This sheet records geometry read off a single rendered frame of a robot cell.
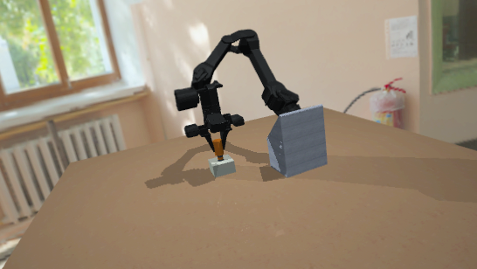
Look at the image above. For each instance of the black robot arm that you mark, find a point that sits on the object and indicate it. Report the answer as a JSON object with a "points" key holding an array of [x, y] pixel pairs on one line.
{"points": [[275, 95]]}

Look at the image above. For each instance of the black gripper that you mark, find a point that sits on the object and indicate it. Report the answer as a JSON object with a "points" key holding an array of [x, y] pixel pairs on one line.
{"points": [[195, 130]]}

